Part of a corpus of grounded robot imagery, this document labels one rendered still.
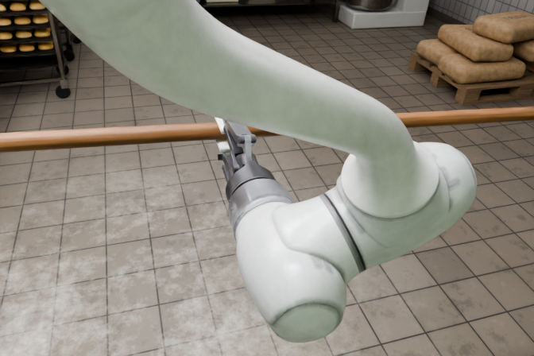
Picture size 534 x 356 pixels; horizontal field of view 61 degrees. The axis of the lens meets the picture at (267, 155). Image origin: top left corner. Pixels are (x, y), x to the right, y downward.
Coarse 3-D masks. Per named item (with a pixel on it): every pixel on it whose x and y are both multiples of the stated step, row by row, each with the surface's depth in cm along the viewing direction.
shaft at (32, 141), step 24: (408, 120) 89; (432, 120) 91; (456, 120) 93; (480, 120) 95; (504, 120) 97; (528, 120) 100; (0, 144) 68; (24, 144) 69; (48, 144) 70; (72, 144) 71; (96, 144) 73; (120, 144) 74
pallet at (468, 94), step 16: (416, 64) 413; (432, 64) 395; (432, 80) 392; (448, 80) 372; (512, 80) 372; (528, 80) 374; (464, 96) 357; (480, 96) 372; (496, 96) 373; (512, 96) 375; (528, 96) 377
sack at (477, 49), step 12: (444, 36) 389; (456, 36) 374; (468, 36) 366; (456, 48) 374; (468, 48) 357; (480, 48) 349; (492, 48) 351; (504, 48) 353; (480, 60) 356; (492, 60) 358; (504, 60) 359
